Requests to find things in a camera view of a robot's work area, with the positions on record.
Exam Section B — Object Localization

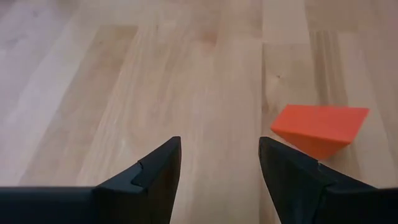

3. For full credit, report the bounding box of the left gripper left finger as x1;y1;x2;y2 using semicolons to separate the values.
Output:
94;136;182;224

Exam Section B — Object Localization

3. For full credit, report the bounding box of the orange wedge block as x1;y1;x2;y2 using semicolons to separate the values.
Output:
269;104;371;161

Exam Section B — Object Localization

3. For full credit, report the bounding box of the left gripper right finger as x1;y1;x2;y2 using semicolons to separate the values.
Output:
257;136;377;224

